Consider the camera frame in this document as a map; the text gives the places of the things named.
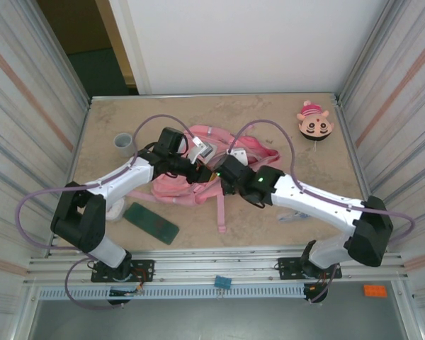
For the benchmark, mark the pink student backpack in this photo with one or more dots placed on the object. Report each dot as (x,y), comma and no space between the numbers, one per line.
(177,191)

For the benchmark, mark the dark green notebook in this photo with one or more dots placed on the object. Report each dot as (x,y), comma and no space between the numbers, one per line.
(152,223)

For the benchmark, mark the clear pen packet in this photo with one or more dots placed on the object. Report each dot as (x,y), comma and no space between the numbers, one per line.
(287,217)

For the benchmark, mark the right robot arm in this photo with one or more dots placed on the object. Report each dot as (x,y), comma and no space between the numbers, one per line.
(311,202)

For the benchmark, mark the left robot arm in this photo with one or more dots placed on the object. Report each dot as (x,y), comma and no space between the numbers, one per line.
(120,180)

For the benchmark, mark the grey plastic cup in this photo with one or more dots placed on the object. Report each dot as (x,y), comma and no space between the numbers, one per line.
(124,143)

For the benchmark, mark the pink cartoon plush toy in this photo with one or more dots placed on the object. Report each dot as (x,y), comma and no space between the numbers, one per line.
(317,127)

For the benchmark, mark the blue binder clip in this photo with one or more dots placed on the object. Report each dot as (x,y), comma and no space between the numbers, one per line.
(222,281)

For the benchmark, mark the black round table clamp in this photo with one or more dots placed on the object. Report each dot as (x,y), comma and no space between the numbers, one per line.
(118,302)
(318,297)

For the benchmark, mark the orange plastic block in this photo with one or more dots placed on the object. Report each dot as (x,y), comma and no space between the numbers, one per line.
(374,290)

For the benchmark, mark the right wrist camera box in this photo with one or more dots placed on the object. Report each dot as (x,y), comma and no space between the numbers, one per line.
(239,156)

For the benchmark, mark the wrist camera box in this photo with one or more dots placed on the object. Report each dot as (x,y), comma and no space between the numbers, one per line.
(202,150)
(239,156)

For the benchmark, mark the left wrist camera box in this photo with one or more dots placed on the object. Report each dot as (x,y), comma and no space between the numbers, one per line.
(202,150)

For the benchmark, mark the aluminium mounting rail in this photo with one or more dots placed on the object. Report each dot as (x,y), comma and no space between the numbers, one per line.
(212,263)

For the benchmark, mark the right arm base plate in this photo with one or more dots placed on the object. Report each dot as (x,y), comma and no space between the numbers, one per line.
(287,267)

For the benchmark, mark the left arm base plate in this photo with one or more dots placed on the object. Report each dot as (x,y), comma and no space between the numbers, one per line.
(145,271)

